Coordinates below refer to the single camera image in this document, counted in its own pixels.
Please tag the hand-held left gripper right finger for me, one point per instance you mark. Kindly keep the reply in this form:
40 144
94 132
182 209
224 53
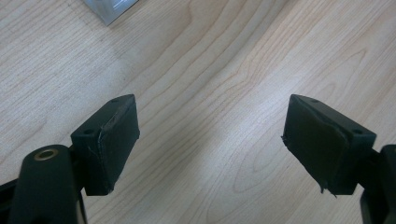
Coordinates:
327 146

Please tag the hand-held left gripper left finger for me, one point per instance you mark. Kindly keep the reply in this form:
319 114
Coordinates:
109 146

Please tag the metal shoe rack grey shelves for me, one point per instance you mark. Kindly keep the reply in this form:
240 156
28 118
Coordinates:
110 9

